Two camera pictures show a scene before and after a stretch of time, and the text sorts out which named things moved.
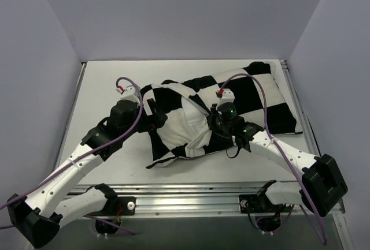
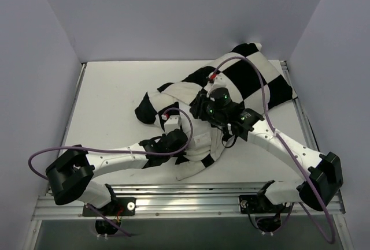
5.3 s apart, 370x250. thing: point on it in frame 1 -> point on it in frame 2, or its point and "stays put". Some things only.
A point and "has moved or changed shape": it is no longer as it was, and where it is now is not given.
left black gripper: (151, 112) -> (177, 135)
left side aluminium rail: (80, 84) stays put
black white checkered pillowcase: (176, 112) has moved or changed shape
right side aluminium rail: (301, 110) stays put
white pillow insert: (187, 126) has moved or changed shape
